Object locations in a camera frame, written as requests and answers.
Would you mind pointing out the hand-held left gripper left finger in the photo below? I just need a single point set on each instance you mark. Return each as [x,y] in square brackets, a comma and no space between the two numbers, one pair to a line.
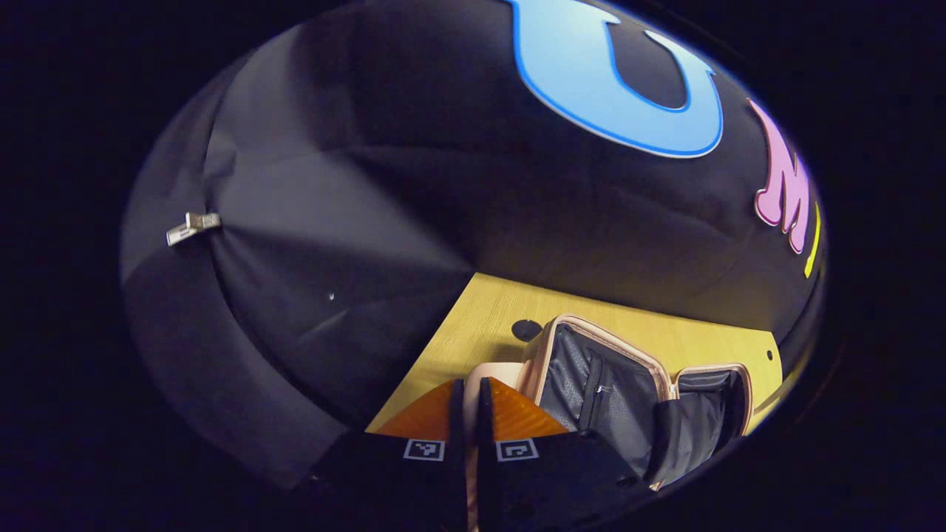
[414,488]

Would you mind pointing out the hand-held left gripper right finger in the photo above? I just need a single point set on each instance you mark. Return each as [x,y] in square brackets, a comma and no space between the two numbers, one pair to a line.
[547,488]

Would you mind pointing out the pale pink suitcase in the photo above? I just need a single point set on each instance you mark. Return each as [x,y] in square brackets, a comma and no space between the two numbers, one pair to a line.
[613,414]

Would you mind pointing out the black backdrop cloth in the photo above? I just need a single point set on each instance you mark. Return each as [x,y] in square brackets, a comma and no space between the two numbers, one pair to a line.
[414,185]

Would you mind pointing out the silver metal clip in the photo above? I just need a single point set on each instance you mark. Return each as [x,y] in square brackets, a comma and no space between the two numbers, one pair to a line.
[194,227]

